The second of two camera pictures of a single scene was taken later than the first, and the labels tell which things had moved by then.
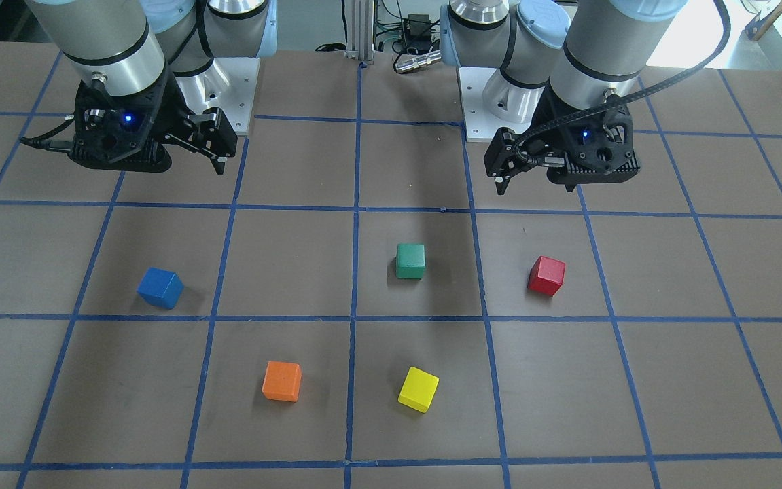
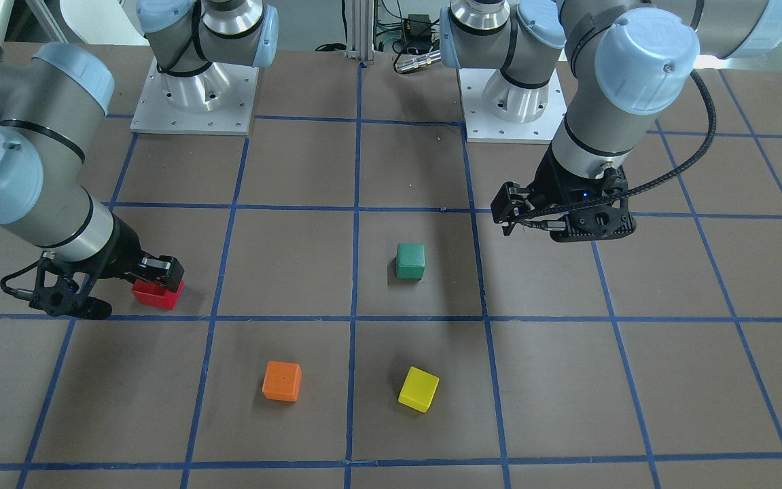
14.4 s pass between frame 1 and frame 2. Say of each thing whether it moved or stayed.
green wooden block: stayed
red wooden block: moved
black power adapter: stayed
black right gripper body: moved
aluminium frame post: stayed
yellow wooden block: stayed
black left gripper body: moved
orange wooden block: stayed
